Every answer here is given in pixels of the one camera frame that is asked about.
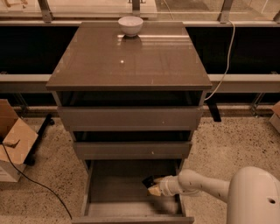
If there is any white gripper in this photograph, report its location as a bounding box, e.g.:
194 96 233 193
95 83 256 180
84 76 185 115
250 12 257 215
148 176 180 196

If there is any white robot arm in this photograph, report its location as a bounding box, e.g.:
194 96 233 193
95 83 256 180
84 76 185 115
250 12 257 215
147 166 280 224

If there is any grey middle drawer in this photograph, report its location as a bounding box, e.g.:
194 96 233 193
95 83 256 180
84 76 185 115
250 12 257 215
73 142 192 160

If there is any grey open bottom drawer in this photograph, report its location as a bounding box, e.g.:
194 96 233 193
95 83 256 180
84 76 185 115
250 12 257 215
72 159 194 224

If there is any grey top drawer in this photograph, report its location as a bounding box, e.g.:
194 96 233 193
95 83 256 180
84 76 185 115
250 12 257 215
58 107 202 131

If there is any grey drawer cabinet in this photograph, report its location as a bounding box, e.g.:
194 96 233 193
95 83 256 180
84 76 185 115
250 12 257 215
45 20 213 173

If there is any black stand leg right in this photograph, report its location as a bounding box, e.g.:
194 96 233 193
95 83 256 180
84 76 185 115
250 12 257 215
206 101 221 123

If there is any black stand leg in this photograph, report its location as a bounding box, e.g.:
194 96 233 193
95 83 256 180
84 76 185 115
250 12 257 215
24 114 54 166
206 101 221 123

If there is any black stand leg left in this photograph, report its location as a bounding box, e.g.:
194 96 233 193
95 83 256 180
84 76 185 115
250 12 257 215
24 114 54 166

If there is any cardboard box at right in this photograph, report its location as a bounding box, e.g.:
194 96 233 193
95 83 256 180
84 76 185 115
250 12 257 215
269 101 280 133

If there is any brown cardboard box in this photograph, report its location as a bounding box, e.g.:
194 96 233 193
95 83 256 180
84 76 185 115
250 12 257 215
0 99 38 182

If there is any white ceramic bowl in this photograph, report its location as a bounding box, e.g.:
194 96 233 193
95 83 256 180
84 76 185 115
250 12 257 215
118 16 144 37

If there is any black floor cable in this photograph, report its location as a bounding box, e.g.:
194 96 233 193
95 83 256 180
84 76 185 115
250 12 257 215
0 136 73 221

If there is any white hanging cable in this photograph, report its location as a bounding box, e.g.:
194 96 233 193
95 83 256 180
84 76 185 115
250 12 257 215
204 20 236 102

